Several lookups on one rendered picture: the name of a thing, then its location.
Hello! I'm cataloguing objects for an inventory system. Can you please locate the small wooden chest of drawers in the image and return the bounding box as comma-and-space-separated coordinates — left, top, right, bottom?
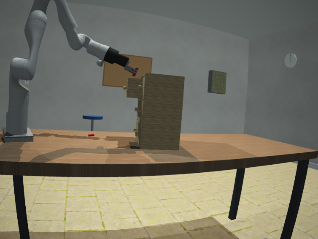
137, 73, 185, 150

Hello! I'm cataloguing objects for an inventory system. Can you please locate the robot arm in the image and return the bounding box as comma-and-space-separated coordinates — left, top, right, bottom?
6, 0, 100, 135

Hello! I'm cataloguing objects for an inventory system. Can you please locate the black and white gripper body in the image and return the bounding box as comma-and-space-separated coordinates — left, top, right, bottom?
95, 44, 129, 67

